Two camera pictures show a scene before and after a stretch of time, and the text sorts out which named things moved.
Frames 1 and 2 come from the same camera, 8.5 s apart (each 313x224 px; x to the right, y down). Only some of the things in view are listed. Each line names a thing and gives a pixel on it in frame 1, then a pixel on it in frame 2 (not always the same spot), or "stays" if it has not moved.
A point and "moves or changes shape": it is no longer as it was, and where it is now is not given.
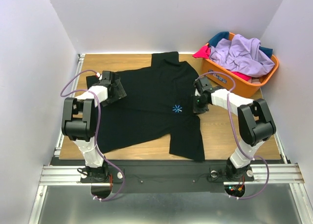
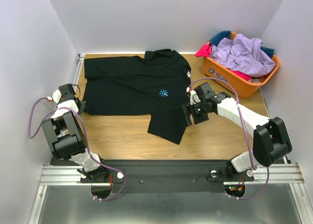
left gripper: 120,94 to 82,107
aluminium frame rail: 278,174 stays
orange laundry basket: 244,85 stays
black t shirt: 158,105 moves or changes shape
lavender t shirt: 241,55 stays
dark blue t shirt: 217,37 stays
